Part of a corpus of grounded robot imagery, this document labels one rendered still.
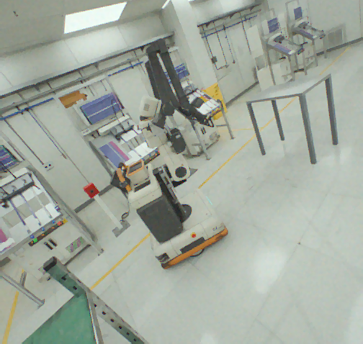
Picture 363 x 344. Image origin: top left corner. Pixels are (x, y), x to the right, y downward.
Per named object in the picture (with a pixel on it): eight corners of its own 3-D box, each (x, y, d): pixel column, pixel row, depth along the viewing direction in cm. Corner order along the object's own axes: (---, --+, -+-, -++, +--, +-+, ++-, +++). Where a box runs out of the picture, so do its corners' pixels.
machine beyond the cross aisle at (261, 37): (310, 73, 503) (297, -8, 430) (297, 84, 468) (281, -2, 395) (263, 86, 615) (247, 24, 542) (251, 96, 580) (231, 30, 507)
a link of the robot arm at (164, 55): (154, 46, 117) (155, 41, 106) (162, 42, 117) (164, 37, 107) (181, 109, 133) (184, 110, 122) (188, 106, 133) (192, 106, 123)
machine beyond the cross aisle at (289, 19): (329, 56, 563) (321, -17, 491) (319, 65, 528) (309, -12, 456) (284, 71, 675) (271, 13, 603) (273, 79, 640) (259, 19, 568)
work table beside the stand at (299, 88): (315, 164, 196) (302, 92, 166) (261, 155, 258) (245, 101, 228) (338, 143, 208) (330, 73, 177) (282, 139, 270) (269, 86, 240)
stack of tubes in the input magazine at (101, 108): (122, 109, 273) (112, 91, 263) (91, 124, 251) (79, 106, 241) (120, 109, 283) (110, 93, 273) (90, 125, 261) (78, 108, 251)
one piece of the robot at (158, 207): (164, 255, 158) (109, 180, 127) (158, 218, 209) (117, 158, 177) (198, 236, 160) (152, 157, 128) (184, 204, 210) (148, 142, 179)
